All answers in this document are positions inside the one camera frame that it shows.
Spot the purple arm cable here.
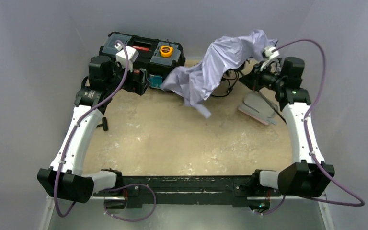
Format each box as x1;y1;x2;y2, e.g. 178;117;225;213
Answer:
271;39;366;216
53;40;157;223

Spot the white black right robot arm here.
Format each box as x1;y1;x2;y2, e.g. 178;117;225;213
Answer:
240;57;335;197

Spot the right blue toolbox latch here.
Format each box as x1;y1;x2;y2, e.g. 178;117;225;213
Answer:
149;74;163;89

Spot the black coiled cable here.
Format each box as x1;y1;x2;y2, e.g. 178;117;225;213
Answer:
211;58;251;98

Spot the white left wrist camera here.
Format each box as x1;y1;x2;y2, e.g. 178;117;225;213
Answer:
114;43;139;72

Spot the pink umbrella case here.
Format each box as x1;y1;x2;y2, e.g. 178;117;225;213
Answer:
238;91;278;126

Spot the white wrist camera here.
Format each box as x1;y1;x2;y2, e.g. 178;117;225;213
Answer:
260;46;280;71
114;43;139;72

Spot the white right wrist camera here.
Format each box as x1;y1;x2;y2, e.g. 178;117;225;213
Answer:
260;46;280;71

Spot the yellow tape measure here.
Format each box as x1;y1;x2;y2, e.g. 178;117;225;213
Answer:
159;45;174;58

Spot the lavender folding umbrella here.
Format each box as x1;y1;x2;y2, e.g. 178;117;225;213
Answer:
161;30;278;118

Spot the black plastic toolbox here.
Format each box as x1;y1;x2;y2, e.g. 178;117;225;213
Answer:
99;32;186;81

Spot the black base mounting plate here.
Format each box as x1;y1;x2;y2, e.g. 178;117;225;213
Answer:
93;175;280;209

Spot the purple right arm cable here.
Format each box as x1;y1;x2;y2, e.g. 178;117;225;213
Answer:
271;39;366;216

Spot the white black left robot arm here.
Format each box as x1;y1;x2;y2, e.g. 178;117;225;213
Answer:
37;56;135;203

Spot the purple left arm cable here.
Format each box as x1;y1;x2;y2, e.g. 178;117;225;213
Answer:
53;40;157;223

